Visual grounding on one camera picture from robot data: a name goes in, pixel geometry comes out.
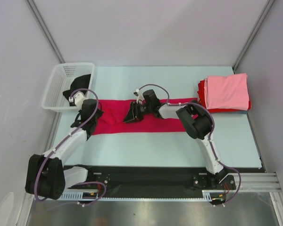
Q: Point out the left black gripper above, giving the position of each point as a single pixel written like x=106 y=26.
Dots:
x=99 y=112

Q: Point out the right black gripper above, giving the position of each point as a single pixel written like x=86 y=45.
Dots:
x=137 y=110

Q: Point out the magenta t shirt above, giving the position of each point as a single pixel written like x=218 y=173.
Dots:
x=111 y=122

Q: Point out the white plastic basket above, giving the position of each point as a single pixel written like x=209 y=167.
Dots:
x=61 y=78

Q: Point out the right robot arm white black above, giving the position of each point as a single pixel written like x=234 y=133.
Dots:
x=197 y=122

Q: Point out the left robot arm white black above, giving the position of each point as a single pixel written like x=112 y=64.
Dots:
x=46 y=176

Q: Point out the black t shirt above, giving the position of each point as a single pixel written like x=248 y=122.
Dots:
x=78 y=83

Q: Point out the red folded t shirt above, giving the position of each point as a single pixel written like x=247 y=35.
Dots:
x=201 y=96

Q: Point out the pink folded t shirt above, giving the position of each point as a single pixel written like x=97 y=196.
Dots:
x=226 y=91

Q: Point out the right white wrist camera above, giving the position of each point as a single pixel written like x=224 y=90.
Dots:
x=139 y=97

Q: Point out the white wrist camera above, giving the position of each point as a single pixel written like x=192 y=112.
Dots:
x=77 y=99
x=139 y=97

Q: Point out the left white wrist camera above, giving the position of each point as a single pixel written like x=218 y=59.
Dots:
x=77 y=99

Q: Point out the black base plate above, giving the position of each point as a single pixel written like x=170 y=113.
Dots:
x=158 y=182

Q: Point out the white slotted cable duct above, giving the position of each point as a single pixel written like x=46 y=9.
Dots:
x=81 y=196

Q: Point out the left corner aluminium post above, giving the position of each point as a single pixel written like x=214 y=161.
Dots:
x=45 y=30

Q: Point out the corner aluminium post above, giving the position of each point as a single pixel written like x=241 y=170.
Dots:
x=45 y=30
x=254 y=32

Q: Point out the aluminium frame rail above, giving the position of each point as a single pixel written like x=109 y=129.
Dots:
x=250 y=181

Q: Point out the right corner aluminium post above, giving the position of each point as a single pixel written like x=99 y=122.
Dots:
x=254 y=32

